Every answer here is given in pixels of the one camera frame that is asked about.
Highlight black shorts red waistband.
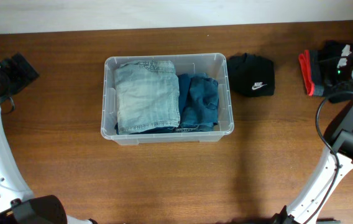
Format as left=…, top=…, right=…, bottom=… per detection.
left=298, top=40, right=353, bottom=97

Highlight light blue jeans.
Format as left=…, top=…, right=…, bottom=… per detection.
left=114, top=60, right=180, bottom=135

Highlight dark blue jeans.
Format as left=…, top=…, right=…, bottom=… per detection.
left=175, top=73, right=219, bottom=133

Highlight clear plastic storage container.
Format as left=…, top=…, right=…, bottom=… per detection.
left=101, top=53, right=234, bottom=146

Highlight dark blue teal cloth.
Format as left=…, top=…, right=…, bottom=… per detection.
left=114, top=73, right=193, bottom=135

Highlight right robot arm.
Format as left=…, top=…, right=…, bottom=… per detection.
left=270, top=41, right=353, bottom=223

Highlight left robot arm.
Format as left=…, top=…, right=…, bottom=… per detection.
left=0, top=53, right=80, bottom=223

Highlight black Nike shirt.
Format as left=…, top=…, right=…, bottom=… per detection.
left=227, top=53, right=275, bottom=97

